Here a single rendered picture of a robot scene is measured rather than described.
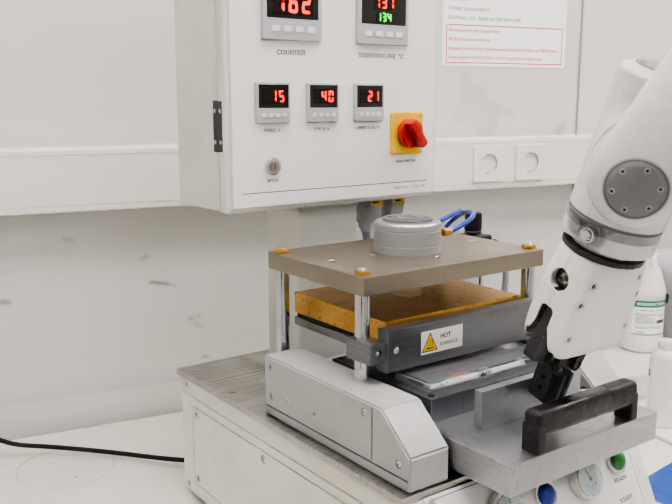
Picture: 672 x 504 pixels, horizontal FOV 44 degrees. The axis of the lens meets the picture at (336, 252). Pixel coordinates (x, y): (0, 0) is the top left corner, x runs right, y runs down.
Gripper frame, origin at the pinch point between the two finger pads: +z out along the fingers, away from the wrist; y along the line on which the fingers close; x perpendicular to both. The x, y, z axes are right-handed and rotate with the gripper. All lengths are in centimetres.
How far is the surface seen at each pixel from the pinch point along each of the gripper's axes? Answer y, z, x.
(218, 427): -16.9, 24.9, 30.7
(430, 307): -2.3, 0.5, 15.6
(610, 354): 72, 35, 33
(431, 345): -5.4, 2.0, 11.3
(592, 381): 11.8, 4.5, 2.3
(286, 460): -16.9, 18.3, 16.5
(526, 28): 68, -17, 74
